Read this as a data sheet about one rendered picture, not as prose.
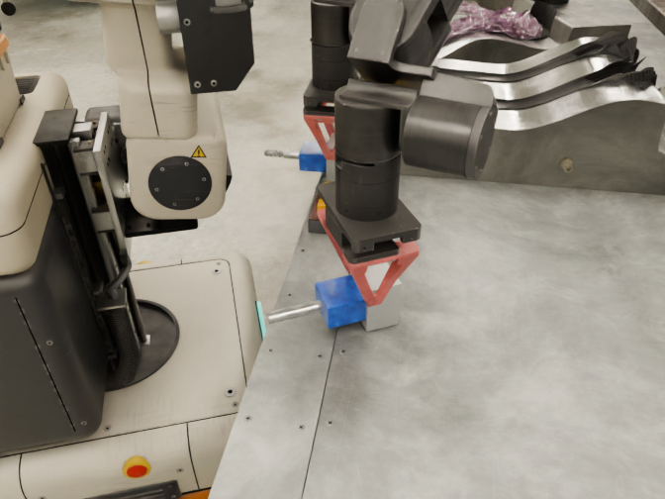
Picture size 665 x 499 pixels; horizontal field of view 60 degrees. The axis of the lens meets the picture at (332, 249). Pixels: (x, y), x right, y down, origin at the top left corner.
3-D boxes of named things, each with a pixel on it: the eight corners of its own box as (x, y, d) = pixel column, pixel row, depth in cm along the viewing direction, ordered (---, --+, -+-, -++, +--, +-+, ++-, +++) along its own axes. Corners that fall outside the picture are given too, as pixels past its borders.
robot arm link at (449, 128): (394, 40, 53) (366, -11, 45) (521, 56, 48) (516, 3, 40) (357, 164, 52) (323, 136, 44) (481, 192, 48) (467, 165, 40)
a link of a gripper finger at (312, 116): (359, 146, 83) (361, 82, 78) (352, 168, 77) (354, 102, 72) (313, 142, 84) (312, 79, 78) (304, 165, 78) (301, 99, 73)
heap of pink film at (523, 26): (425, 55, 108) (428, 12, 103) (402, 28, 122) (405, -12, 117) (554, 49, 111) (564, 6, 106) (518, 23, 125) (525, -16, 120)
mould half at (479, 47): (366, 95, 108) (368, 36, 101) (344, 50, 128) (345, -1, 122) (615, 81, 113) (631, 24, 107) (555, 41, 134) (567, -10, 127)
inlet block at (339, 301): (275, 355, 56) (271, 314, 52) (263, 322, 59) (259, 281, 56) (399, 324, 59) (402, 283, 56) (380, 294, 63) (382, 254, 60)
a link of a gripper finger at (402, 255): (386, 268, 61) (390, 191, 55) (416, 311, 55) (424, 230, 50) (325, 282, 59) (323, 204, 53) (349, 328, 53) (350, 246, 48)
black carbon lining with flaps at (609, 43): (416, 114, 84) (422, 49, 78) (420, 75, 97) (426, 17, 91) (666, 131, 80) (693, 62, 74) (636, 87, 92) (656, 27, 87)
